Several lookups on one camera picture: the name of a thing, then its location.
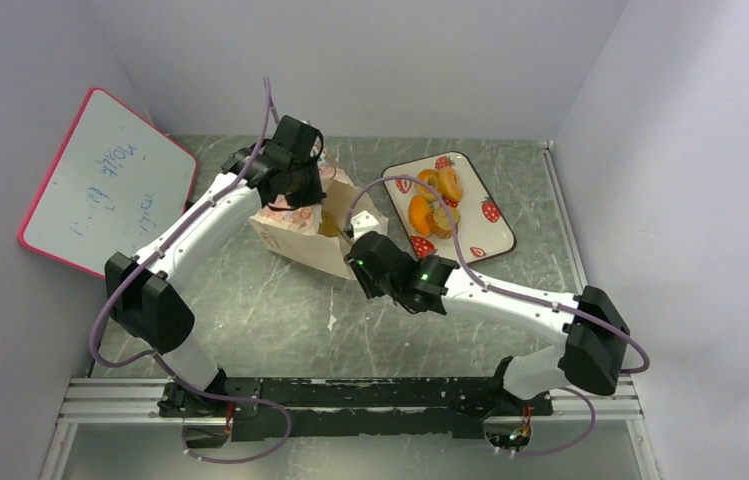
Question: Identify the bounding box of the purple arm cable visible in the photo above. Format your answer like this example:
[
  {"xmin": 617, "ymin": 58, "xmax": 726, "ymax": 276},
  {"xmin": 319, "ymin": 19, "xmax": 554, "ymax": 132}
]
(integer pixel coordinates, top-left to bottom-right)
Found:
[
  {"xmin": 344, "ymin": 175, "xmax": 651, "ymax": 460},
  {"xmin": 89, "ymin": 76, "xmax": 292, "ymax": 465}
]

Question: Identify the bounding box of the brown round bread slice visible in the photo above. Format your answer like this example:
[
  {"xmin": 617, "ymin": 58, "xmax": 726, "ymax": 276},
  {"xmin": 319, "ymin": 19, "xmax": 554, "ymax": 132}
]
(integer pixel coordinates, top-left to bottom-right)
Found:
[{"xmin": 428, "ymin": 206, "xmax": 461, "ymax": 239}]

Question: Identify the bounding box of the orange fake bread roll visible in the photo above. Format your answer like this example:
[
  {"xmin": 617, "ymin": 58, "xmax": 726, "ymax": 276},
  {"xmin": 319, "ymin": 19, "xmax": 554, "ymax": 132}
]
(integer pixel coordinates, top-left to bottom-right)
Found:
[{"xmin": 438, "ymin": 166, "xmax": 464, "ymax": 203}]

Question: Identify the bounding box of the beige paper gift bag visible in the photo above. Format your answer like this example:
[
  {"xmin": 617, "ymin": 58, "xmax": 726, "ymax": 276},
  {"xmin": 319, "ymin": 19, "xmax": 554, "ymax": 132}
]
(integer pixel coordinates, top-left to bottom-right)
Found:
[{"xmin": 249, "ymin": 160, "xmax": 388, "ymax": 280}]

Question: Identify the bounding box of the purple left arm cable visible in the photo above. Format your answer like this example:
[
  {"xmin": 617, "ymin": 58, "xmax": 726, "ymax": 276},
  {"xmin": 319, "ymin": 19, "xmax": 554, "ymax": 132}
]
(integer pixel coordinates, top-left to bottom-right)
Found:
[{"xmin": 89, "ymin": 76, "xmax": 292, "ymax": 465}]

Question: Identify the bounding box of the orange fake bread bun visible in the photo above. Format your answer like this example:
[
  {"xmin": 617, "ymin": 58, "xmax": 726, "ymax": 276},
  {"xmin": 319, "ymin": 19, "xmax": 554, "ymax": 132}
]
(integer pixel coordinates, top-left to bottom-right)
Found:
[{"xmin": 407, "ymin": 195, "xmax": 432, "ymax": 237}]

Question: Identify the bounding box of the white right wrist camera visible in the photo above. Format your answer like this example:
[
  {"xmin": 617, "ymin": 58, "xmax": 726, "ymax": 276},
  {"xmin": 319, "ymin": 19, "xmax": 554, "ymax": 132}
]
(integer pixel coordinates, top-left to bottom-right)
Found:
[{"xmin": 345, "ymin": 210, "xmax": 388, "ymax": 242}]

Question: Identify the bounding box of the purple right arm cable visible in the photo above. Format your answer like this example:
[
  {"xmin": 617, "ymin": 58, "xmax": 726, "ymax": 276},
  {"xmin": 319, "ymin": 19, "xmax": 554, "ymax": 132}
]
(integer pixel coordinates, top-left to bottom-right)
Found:
[{"xmin": 344, "ymin": 175, "xmax": 651, "ymax": 460}]

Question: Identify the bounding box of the orange fake donut bread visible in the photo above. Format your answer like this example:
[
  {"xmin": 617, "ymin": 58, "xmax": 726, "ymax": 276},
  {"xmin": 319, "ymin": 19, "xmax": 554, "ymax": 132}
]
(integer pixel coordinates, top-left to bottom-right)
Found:
[{"xmin": 415, "ymin": 169, "xmax": 442, "ymax": 203}]

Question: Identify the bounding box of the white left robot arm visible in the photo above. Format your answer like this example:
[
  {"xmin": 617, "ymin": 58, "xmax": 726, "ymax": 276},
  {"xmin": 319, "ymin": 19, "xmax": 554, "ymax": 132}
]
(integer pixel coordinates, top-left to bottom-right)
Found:
[{"xmin": 89, "ymin": 115, "xmax": 326, "ymax": 416}]

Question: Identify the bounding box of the strawberry print white tray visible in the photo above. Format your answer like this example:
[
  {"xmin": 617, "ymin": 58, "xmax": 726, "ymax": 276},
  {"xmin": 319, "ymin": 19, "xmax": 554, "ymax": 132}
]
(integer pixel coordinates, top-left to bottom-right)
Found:
[{"xmin": 382, "ymin": 151, "xmax": 517, "ymax": 263}]

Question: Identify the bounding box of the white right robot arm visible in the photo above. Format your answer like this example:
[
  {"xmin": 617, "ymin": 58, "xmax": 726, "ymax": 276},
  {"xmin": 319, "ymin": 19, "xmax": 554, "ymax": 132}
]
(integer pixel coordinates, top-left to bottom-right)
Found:
[{"xmin": 345, "ymin": 232, "xmax": 630, "ymax": 414}]

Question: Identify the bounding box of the pink framed whiteboard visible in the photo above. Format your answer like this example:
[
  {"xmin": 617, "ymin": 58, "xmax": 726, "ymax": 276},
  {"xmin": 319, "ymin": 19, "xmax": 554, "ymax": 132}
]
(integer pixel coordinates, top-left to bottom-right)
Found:
[{"xmin": 17, "ymin": 87, "xmax": 198, "ymax": 277}]

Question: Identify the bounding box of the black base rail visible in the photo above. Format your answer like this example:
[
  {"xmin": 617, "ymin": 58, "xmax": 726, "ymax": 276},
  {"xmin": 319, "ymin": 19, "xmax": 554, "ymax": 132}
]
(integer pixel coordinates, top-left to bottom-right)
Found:
[{"xmin": 158, "ymin": 377, "xmax": 553, "ymax": 442}]

